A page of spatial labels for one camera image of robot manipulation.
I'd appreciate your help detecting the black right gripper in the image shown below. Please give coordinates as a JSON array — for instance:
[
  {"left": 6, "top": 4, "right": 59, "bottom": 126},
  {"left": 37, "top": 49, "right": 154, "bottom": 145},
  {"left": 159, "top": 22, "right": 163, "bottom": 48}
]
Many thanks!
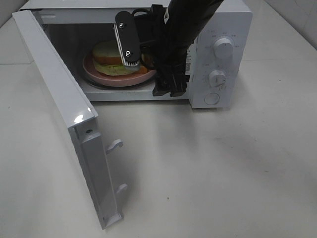
[{"left": 133, "top": 4, "right": 189, "bottom": 97}]

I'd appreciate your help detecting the white round door button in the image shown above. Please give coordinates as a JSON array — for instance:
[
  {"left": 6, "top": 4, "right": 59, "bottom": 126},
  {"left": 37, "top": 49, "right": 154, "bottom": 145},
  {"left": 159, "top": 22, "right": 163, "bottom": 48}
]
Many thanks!
[{"left": 205, "top": 93, "right": 220, "bottom": 105}]

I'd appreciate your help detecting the white timer knob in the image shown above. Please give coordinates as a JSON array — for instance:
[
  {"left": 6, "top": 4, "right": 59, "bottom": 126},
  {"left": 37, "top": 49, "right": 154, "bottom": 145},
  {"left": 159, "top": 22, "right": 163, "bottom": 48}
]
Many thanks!
[{"left": 209, "top": 70, "right": 226, "bottom": 87}]

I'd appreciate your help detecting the pink round plate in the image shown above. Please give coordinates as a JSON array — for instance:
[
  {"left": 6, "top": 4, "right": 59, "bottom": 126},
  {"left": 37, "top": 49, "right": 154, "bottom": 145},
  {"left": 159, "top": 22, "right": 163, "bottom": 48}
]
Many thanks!
[{"left": 82, "top": 53, "right": 156, "bottom": 87}]

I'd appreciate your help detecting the toast sandwich with lettuce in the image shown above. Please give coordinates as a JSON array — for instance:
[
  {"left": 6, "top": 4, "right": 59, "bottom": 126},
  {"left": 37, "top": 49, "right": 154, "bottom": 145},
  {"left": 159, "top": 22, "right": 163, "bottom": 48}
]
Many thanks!
[{"left": 92, "top": 40, "right": 149, "bottom": 76}]

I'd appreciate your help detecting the white microwave door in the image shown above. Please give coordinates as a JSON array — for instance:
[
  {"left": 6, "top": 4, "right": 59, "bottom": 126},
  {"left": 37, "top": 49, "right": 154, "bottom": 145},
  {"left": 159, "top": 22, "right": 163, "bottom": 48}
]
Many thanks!
[{"left": 12, "top": 10, "right": 127, "bottom": 229}]

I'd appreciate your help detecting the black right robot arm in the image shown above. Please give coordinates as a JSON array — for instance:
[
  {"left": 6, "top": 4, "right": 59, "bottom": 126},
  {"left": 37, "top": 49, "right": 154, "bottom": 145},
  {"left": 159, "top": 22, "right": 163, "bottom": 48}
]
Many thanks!
[{"left": 132, "top": 0, "right": 222, "bottom": 97}]

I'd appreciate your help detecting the white warning label sticker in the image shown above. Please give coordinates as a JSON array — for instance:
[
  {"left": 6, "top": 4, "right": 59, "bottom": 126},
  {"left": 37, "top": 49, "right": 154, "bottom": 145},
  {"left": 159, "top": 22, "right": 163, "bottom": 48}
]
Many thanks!
[{"left": 185, "top": 48, "right": 193, "bottom": 75}]

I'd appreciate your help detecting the white microwave oven body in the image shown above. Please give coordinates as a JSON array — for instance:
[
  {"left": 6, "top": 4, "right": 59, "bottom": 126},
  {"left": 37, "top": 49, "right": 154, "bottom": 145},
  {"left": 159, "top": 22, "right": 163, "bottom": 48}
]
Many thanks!
[{"left": 19, "top": 0, "right": 253, "bottom": 108}]

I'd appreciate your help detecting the white upper power knob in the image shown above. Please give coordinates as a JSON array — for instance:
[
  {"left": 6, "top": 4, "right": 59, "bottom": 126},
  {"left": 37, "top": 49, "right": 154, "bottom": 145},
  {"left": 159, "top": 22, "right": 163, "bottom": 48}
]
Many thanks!
[{"left": 213, "top": 36, "right": 234, "bottom": 59}]

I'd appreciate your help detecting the glass microwave turntable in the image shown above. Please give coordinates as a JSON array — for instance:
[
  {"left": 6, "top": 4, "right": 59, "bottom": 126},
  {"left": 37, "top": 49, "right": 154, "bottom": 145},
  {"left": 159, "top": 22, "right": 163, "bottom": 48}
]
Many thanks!
[{"left": 83, "top": 74, "right": 157, "bottom": 90}]

